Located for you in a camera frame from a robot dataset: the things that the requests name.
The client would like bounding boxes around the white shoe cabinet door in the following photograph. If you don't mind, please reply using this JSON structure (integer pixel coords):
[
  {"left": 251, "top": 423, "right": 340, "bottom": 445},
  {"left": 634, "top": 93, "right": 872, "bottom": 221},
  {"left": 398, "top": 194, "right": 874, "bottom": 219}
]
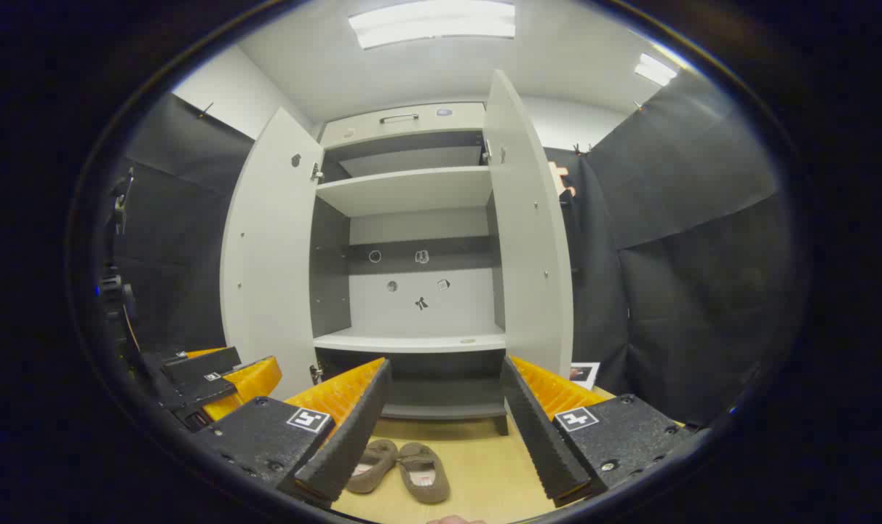
[
  {"left": 482, "top": 69, "right": 574, "bottom": 381},
  {"left": 219, "top": 107, "right": 325, "bottom": 401}
]

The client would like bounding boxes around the large ceiling light panel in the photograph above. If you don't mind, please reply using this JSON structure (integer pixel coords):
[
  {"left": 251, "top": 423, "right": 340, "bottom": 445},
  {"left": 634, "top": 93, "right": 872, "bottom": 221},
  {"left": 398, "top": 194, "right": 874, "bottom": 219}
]
[{"left": 348, "top": 0, "right": 517, "bottom": 50}]

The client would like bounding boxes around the brown fuzzy shoe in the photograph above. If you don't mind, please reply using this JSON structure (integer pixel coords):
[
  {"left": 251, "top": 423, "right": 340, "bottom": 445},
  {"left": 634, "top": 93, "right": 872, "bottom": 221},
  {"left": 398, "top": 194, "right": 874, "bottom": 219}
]
[
  {"left": 397, "top": 442, "right": 450, "bottom": 504},
  {"left": 346, "top": 439, "right": 400, "bottom": 494}
]

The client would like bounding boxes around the white cabinet drawer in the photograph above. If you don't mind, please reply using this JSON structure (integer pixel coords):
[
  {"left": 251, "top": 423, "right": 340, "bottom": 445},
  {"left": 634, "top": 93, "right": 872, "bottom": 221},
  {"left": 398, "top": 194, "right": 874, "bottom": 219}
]
[{"left": 319, "top": 102, "right": 487, "bottom": 150}]

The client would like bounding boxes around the white shoe cabinet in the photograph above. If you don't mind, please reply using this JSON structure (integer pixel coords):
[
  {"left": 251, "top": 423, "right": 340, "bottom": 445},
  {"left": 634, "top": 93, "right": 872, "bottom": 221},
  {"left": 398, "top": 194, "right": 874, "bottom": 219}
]
[{"left": 310, "top": 102, "right": 511, "bottom": 436}]

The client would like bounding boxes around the black backdrop cloth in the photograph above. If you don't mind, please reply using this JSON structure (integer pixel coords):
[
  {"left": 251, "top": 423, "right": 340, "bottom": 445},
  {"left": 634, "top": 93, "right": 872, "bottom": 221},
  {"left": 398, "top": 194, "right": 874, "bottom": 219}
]
[
  {"left": 543, "top": 69, "right": 802, "bottom": 426},
  {"left": 110, "top": 93, "right": 256, "bottom": 357}
]

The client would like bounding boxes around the small ceiling light panel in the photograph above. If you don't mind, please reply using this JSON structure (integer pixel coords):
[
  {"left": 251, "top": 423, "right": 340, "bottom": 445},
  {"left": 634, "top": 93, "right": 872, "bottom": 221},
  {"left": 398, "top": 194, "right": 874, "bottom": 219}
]
[{"left": 634, "top": 52, "right": 679, "bottom": 87}]

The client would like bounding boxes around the black equipment stand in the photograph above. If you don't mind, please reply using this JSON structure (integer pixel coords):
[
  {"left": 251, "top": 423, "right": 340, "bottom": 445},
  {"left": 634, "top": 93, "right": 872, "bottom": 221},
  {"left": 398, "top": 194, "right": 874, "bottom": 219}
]
[{"left": 95, "top": 166, "right": 142, "bottom": 357}]

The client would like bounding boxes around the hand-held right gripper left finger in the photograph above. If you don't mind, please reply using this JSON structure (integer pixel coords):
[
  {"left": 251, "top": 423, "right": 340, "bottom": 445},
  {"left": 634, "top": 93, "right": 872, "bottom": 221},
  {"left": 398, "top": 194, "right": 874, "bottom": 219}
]
[{"left": 192, "top": 357, "right": 393, "bottom": 509}]

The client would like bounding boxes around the white printed card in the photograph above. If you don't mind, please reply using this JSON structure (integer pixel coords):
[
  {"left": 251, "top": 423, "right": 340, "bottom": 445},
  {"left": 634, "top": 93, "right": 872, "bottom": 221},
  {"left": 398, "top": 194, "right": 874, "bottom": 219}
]
[{"left": 569, "top": 362, "right": 601, "bottom": 391}]

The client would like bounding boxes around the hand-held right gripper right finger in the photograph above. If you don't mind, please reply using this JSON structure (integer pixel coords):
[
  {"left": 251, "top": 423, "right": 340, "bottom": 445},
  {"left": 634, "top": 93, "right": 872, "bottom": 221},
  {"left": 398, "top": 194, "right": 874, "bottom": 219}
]
[{"left": 499, "top": 355, "right": 704, "bottom": 509}]

